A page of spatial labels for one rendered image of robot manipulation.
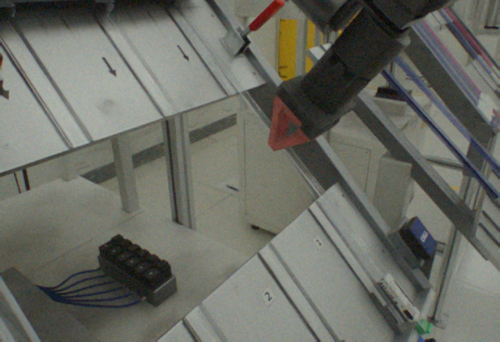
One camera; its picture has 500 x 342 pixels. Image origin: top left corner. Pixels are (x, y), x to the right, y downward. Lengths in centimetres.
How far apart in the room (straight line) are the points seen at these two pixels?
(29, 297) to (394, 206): 66
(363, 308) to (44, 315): 46
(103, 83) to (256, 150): 128
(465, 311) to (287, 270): 133
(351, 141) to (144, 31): 103
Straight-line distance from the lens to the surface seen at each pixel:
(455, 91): 128
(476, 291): 183
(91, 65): 45
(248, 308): 40
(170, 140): 81
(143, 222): 92
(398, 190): 79
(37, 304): 72
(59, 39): 46
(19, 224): 103
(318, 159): 57
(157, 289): 69
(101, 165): 252
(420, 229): 59
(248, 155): 171
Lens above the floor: 112
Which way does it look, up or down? 24 degrees down
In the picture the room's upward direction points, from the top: straight up
